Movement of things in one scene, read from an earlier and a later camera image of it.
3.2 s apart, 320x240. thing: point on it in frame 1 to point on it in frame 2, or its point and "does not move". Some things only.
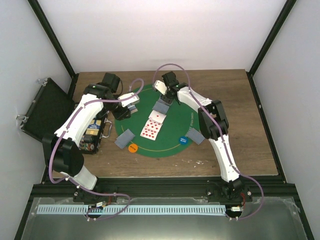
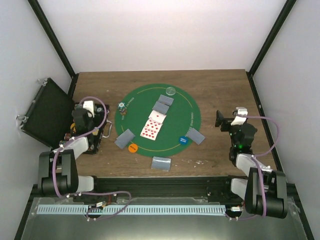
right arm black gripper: [168, 100] to [220, 120]
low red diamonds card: [157, 116] does not move
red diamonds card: [153, 124] does not move
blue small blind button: [183, 139] does not move
